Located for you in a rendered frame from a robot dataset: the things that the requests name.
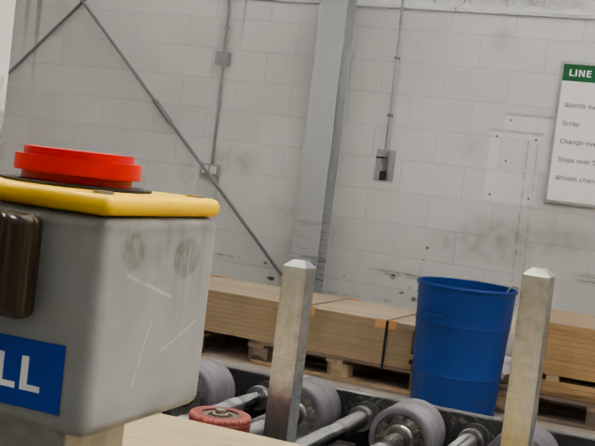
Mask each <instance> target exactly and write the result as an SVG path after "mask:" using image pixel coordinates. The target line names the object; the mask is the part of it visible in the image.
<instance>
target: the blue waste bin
mask: <svg viewBox="0 0 595 446"><path fill-rule="evenodd" d="M417 281H418V283H419V284H418V296H417V309H416V316H415V318H416V321H415V334H414V347H413V365H412V368H413V371H412V384H411V397H410V398H416V399H421V400H424V401H426V402H428V403H430V404H433V405H437V406H442V407H446V408H452V409H456V410H461V411H469V412H473V413H478V414H482V415H487V416H492V417H493V416H494V411H495V407H496V402H497V397H498V388H499V383H500V380H501V374H502V369H503V364H504V359H505V354H506V346H507V341H508V336H509V332H510V326H511V321H512V317H513V311H514V302H515V298H516V296H517V295H518V291H519V298H520V289H519V288H518V287H516V286H511V287H510V288H509V287H506V286H501V285H497V284H492V283H487V282H481V281H470V280H463V279H455V278H446V277H434V276H422V277H418V279H417ZM514 288H517V289H518V290H517V289H514Z"/></svg>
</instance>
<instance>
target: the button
mask: <svg viewBox="0 0 595 446"><path fill-rule="evenodd" d="M14 167H15V168H19V169H21V176H22V177H27V178H32V179H37V180H44V181H56V182H64V183H72V184H80V185H88V186H97V187H107V188H132V184H133V181H141V175H142V167H143V166H142V165H135V157H129V156H121V155H114V154H107V153H100V152H93V151H85V150H70V149H62V148H54V147H46V146H38V145H29V144H24V151H15V158H14Z"/></svg>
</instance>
